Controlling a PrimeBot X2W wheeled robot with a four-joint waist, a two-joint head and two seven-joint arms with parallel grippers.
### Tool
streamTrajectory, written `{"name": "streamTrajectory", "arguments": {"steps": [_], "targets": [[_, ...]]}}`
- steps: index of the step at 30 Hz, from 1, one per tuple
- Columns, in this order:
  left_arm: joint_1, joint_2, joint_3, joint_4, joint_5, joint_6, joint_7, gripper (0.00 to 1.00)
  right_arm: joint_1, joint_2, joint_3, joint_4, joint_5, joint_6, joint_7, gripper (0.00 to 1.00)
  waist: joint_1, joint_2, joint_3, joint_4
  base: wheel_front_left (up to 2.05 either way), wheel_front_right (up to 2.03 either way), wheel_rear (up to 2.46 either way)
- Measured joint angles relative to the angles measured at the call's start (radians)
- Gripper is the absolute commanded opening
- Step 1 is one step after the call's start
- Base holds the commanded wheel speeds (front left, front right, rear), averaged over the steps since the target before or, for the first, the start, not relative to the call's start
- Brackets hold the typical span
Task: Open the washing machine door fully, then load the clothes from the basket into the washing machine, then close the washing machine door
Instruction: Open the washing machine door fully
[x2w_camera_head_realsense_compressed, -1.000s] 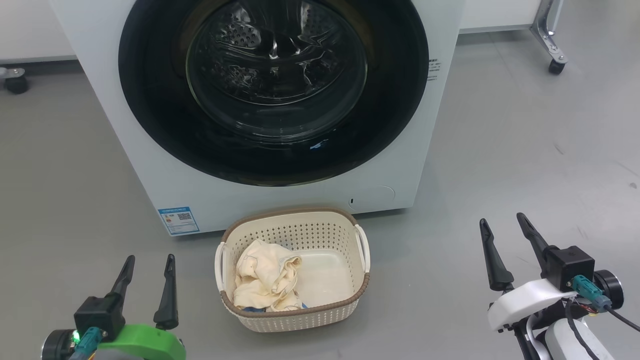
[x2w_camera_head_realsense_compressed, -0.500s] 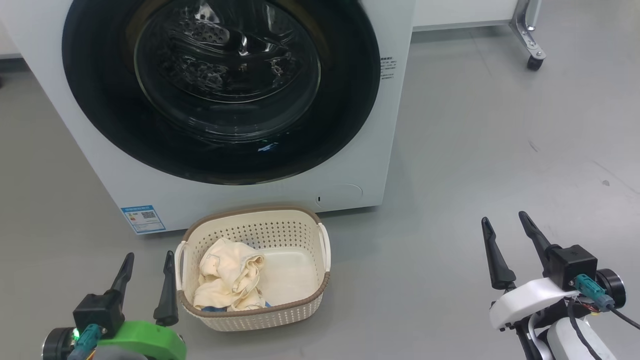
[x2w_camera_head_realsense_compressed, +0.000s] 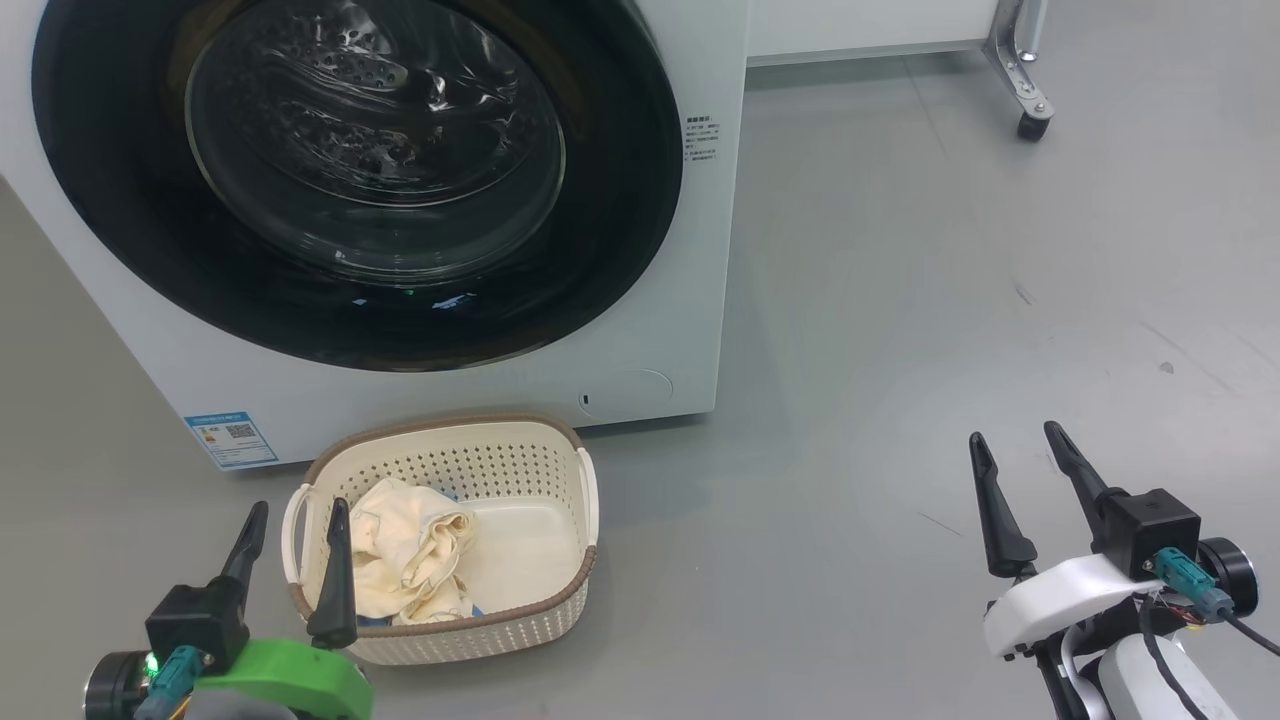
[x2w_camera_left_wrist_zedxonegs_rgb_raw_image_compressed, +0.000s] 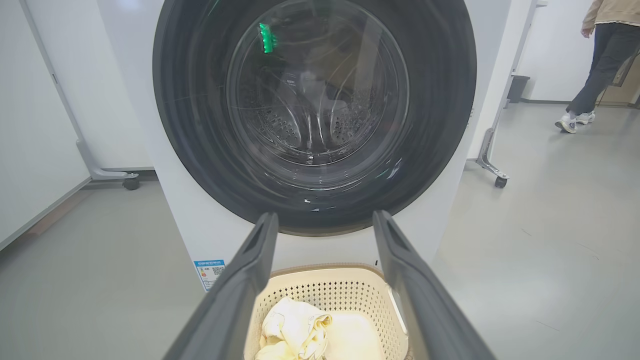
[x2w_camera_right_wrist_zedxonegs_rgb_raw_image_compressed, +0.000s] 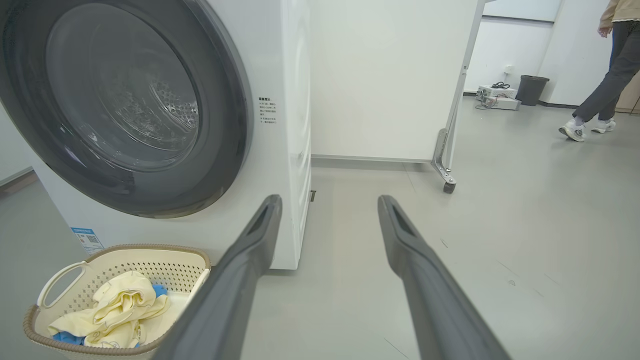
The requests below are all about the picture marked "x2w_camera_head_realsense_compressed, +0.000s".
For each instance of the blue energy label sticker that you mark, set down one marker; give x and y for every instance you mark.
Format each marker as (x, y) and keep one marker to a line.
(232, 440)

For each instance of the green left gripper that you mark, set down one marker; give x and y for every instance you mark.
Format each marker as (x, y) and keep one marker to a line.
(290, 680)

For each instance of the round black glass washer door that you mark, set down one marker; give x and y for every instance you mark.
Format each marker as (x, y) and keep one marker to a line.
(620, 200)

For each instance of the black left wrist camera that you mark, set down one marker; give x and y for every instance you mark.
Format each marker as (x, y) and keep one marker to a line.
(190, 620)

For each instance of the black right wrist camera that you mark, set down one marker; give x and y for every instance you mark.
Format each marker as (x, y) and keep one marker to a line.
(1150, 525)

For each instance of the white front-load washing machine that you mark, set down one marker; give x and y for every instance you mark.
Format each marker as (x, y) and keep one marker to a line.
(420, 395)

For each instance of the white rolling partition metal leg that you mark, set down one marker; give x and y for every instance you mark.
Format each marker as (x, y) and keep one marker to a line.
(1010, 60)

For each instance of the cream perforated laundry basket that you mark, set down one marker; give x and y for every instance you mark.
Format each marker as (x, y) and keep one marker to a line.
(520, 610)

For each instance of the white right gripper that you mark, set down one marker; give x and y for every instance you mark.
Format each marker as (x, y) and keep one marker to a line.
(1060, 595)

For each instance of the black text label on washer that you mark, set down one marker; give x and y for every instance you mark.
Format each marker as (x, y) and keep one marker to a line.
(703, 140)

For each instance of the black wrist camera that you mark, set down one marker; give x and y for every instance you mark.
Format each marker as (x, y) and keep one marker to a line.
(1150, 525)
(190, 620)

